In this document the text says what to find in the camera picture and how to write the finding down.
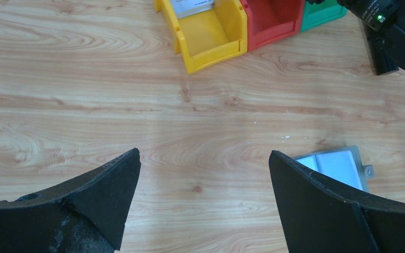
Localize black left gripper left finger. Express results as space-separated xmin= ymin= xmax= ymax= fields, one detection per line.
xmin=0 ymin=148 xmax=141 ymax=252

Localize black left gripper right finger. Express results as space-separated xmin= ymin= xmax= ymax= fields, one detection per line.
xmin=268 ymin=151 xmax=405 ymax=252

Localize grey card holder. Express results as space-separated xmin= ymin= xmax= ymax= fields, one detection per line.
xmin=293 ymin=145 xmax=374 ymax=192

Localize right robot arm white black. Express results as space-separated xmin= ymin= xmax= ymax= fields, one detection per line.
xmin=337 ymin=0 xmax=405 ymax=75

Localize silver card in yellow bin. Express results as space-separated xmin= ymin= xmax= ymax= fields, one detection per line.
xmin=170 ymin=0 xmax=214 ymax=19

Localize red plastic bin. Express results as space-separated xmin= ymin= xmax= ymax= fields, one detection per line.
xmin=240 ymin=0 xmax=305 ymax=51

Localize green plastic bin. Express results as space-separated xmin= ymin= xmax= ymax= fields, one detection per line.
xmin=301 ymin=0 xmax=348 ymax=32

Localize yellow plastic bin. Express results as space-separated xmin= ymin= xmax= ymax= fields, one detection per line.
xmin=153 ymin=0 xmax=248 ymax=74

